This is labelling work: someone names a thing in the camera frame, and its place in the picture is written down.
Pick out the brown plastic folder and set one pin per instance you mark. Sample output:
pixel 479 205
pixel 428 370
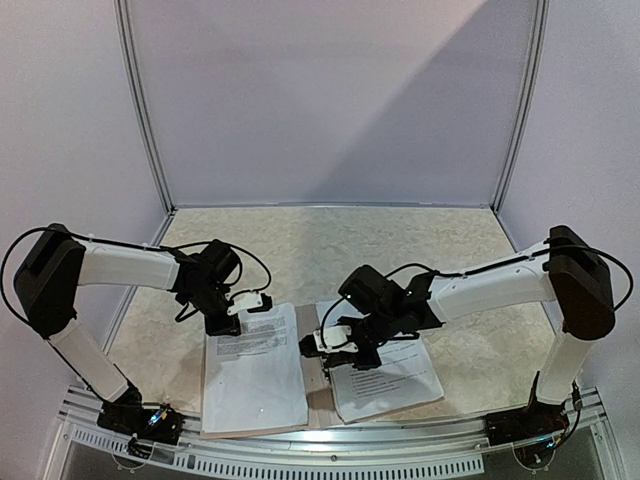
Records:
pixel 315 390

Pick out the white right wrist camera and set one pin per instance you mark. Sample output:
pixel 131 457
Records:
pixel 328 341

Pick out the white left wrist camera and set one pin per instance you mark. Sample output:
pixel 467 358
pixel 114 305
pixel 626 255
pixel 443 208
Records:
pixel 250 302

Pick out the left aluminium frame post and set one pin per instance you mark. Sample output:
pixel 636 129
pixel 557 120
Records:
pixel 135 81

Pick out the aluminium frame post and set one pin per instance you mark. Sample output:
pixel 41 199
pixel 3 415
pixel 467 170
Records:
pixel 525 98
pixel 135 81

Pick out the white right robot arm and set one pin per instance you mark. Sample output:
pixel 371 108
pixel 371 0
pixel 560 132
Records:
pixel 509 336

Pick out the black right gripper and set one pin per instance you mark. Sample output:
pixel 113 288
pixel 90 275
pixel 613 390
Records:
pixel 347 357

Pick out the white paper stack remainder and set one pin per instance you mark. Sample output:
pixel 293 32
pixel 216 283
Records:
pixel 405 379

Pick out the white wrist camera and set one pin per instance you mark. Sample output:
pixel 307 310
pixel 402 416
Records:
pixel 328 341
pixel 250 302

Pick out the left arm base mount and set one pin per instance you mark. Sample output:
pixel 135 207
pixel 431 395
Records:
pixel 144 425

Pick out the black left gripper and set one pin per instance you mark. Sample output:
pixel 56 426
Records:
pixel 215 328

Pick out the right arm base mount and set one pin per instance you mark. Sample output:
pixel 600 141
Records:
pixel 550 423

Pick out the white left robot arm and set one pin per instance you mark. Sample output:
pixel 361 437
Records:
pixel 64 279

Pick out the right aluminium frame post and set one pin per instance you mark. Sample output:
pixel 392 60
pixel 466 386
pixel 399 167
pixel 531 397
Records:
pixel 525 98

